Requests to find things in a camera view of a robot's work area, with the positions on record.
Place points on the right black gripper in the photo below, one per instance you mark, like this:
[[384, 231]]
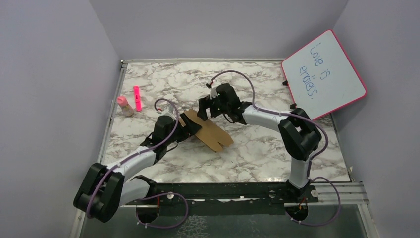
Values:
[[204, 103]]

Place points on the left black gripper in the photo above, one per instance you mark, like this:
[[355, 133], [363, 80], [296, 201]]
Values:
[[189, 129]]

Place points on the brown cardboard box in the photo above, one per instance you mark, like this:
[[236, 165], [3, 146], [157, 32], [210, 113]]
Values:
[[211, 135]]

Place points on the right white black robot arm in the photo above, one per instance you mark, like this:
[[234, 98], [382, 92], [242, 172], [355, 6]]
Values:
[[299, 135]]

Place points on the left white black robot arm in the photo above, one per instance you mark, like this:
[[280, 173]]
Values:
[[107, 187]]

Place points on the pink highlighter marker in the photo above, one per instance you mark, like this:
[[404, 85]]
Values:
[[137, 98]]

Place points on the small pink capped bottle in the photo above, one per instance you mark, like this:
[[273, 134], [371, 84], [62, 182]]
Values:
[[127, 110]]

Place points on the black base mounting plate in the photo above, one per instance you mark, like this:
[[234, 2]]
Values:
[[182, 207]]

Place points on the pink framed whiteboard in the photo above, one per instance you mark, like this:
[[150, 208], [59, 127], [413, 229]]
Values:
[[321, 77]]

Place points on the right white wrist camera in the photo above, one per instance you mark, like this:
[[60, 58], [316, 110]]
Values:
[[213, 92]]

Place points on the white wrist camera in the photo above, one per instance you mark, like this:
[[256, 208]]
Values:
[[167, 111], [213, 92]]

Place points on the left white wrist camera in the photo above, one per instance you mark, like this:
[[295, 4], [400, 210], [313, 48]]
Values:
[[167, 111]]

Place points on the aluminium extrusion frame rail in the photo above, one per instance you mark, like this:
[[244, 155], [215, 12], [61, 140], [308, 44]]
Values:
[[341, 196]]

